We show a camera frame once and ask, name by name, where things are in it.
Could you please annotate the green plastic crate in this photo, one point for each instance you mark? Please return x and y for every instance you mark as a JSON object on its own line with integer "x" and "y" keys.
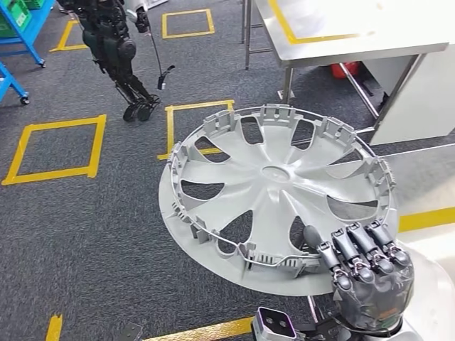
{"x": 14, "y": 19}
{"x": 33, "y": 3}

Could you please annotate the steel workbench white panel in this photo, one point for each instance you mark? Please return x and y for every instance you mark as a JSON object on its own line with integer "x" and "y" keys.
{"x": 338, "y": 23}

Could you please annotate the black humanoid robot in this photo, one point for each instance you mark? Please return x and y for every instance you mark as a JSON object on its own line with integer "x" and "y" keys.
{"x": 113, "y": 47}

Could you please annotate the silver wheel hubcap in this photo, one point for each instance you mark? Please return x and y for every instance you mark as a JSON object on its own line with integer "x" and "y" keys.
{"x": 277, "y": 197}

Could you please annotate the yellow workbench tape outline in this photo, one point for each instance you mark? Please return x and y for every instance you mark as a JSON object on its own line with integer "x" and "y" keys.
{"x": 283, "y": 23}

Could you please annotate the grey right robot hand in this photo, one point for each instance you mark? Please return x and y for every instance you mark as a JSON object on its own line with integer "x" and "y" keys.
{"x": 376, "y": 287}

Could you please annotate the yellow floor tape strip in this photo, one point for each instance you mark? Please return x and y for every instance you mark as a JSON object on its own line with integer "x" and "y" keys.
{"x": 54, "y": 329}

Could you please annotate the yellow workbench tape line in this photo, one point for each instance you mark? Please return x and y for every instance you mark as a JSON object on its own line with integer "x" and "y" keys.
{"x": 426, "y": 220}

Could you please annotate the grey steel workbench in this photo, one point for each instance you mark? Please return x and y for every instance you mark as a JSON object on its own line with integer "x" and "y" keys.
{"x": 419, "y": 179}

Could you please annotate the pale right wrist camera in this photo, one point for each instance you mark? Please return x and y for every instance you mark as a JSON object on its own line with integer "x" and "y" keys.
{"x": 271, "y": 325}

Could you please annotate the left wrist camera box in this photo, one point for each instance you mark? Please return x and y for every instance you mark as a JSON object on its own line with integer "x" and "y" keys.
{"x": 129, "y": 333}

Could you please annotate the red object under workbench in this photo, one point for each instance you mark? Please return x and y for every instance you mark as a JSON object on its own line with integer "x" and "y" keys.
{"x": 345, "y": 70}

